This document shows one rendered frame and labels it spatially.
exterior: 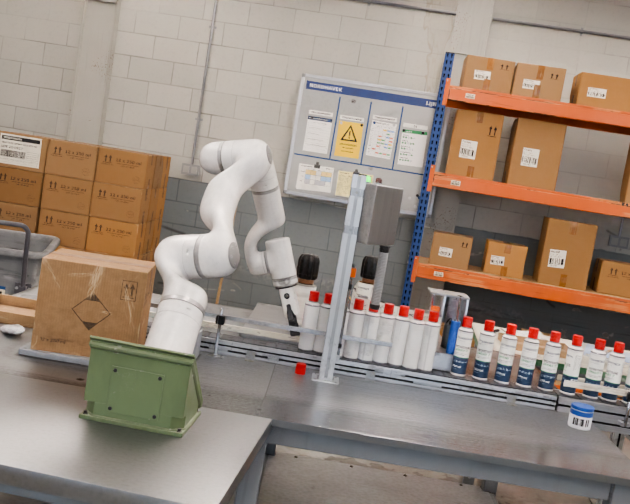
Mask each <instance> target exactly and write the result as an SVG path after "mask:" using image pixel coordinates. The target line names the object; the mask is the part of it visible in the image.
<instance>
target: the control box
mask: <svg viewBox="0 0 630 504"><path fill-rule="evenodd" d="M403 191H404V189H402V188H396V187H390V186H385V185H378V184H372V183H366V185H365V189H364V195H363V197H362V198H363V203H362V209H361V215H360V221H359V227H358V230H357V238H356V242H357V243H362V244H366V245H391V246H393V245H394V243H395V237H396V231H397V225H398V220H399V214H400V208H401V203H402V197H403Z"/></svg>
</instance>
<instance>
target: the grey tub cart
mask: <svg viewBox="0 0 630 504"><path fill-rule="evenodd" d="M0 225H5V226H12V227H20V228H22V229H24V230H25V232H21V231H14V230H7V229H0V294H5V295H14V294H17V293H19V292H22V291H24V290H27V289H30V288H32V287H35V286H38V285H39V279H40V271H41V263H42V258H43V257H45V256H47V255H49V254H50V253H51V252H53V251H55V250H56V248H57V247H58V246H59V245H60V239H59V238H58V237H55V236H50V235H43V234H36V233H31V232H30V229H29V227H28V226H27V225H26V224H24V223H20V222H12V221H5V220H0Z"/></svg>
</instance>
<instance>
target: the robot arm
mask: <svg viewBox="0 0 630 504"><path fill-rule="evenodd" d="M199 162H200V164H201V166H202V168H203V169H204V170H205V171H206V172H208V173H210V174H213V175H217V176H216V177H214V178H213V179H212V180H211V181H210V182H209V184H208V186H207V188H206V190H205V193H204V196H203V198H202V202H201V205H200V216H201V219H202V221H203V222H204V224H205V225H206V226H207V227H208V228H209V229H210V230H211V232H210V233H208V234H189V235H175V236H170V237H167V238H165V239H164V240H162V241H161V242H160V244H159V245H158V246H157V248H156V250H155V254H154V260H155V264H156V267H157V269H158V271H159V273H160V275H161V277H162V279H163V283H164V289H163V293H162V296H161V299H160V302H159V305H158V308H157V311H156V314H155V317H154V319H153V322H152V325H151V328H150V331H149V334H148V337H147V339H146V342H145V345H146V346H151V347H156V348H162V349H167V350H173V351H178V352H183V353H189V354H193V350H194V347H195V344H196V341H197V338H198V334H199V331H200V328H201V325H202V321H203V318H204V315H205V311H206V308H207V302H208V298H207V294H206V292H205V291H204V290H203V289H202V288H201V287H199V286H198V285H196V284H194V283H192V282H190V281H188V280H190V279H197V278H222V277H226V276H229V275H230V274H232V273H233V272H234V271H235V270H236V269H237V267H238V264H239V260H240V253H239V248H238V245H237V241H236V238H235V235H234V231H233V219H234V214H235V211H236V208H237V205H238V202H239V200H240V197H241V196H242V195H243V193H244V192H245V191H247V190H248V189H249V188H250V187H251V190H252V195H253V199H254V203H255V207H256V211H257V215H258V220H257V222H256V223H255V224H254V226H253V227H252V228H251V230H250V231H249V233H248V235H247V237H246V240H245V244H244V252H245V258H246V262H247V266H248V270H249V272H250V273H251V274H252V275H262V274H267V273H270V274H271V276H272V281H273V286H274V287H275V289H279V292H280V298H281V303H282V307H283V311H284V315H285V317H286V318H288V322H289V326H295V327H299V325H298V322H297V316H298V315H299V313H300V308H299V304H298V299H297V294H296V290H295V287H294V286H297V283H296V282H298V279H297V275H296V269H295V264H294V259H293V253H292V248H291V243H290V238H288V237H281V238H275V239H271V240H268V241H266V242H265V245H266V251H262V252H259V251H258V250H257V243H258V241H259V240H260V239H261V238H262V237H263V236H264V235H265V234H267V233H269V232H271V231H272V230H274V229H277V228H279V227H280V226H282V225H283V224H284V222H285V214H284V209H283V204H282V199H281V194H280V189H279V184H278V179H277V174H276V170H275V165H274V161H273V156H272V152H271V149H270V148H269V146H268V145H267V144H266V143H265V142H264V141H262V140H258V139H245V140H232V141H220V142H212V143H209V144H207V145H205V146H204V147H203V148H202V150H201V151H200V155H199ZM296 315H297V316H296Z"/></svg>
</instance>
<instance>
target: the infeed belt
mask: <svg viewBox="0 0 630 504"><path fill-rule="evenodd" d="M216 335H217V333H215V332H212V333H211V332H209V331H204V330H203V332H202V336H203V337H208V338H214V339H216ZM219 339H220V340H226V341H232V342H238V343H244V344H250V345H256V346H262V347H268V348H274V349H280V350H286V351H292V352H298V353H304V354H310V355H316V356H322V354H319V353H315V352H313V351H312V352H305V351H301V350H299V349H298V346H293V345H287V344H281V343H275V342H269V341H263V340H257V339H256V340H255V339H251V338H244V337H239V336H233V335H227V334H221V333H220V338H219ZM339 360H345V361H351V362H357V363H363V364H369V365H375V366H381V367H387V368H393V369H399V370H405V371H411V372H417V373H423V374H429V375H435V376H440V377H446V378H452V379H458V380H464V381H470V382H476V383H482V384H488V385H494V386H500V387H506V388H512V389H518V390H524V391H530V392H536V393H542V394H548V395H553V396H558V395H557V394H556V393H555V392H554V391H553V392H552V393H548V392H543V391H540V390H538V389H537V386H531V389H524V388H520V387H517V386H516V385H515V384H516V383H513V382H509V385H500V384H497V383H495V382H494V379H489V378H487V381H486V382H482V381H477V380H474V379H472V376H471V375H465V378H458V377H454V376H452V375H450V372H448V371H441V370H436V369H432V372H423V371H420V370H418V369H417V370H408V369H405V368H403V367H402V366H401V367H396V366H391V365H389V364H377V363H374V362H373V361H372V362H363V361H360V360H358V359H357V360H348V359H345V358H343V357H340V359H339Z"/></svg>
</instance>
